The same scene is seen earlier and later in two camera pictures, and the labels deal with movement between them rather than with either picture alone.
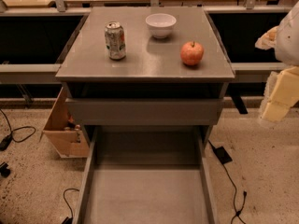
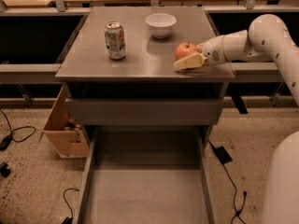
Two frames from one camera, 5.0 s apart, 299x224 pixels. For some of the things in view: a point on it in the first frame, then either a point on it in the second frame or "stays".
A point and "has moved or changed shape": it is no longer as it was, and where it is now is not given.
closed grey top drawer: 146,111 stays
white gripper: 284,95 to 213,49
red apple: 192,53 has moved or changed shape
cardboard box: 68,139 stays
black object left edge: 4,170 stays
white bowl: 161,24 stays
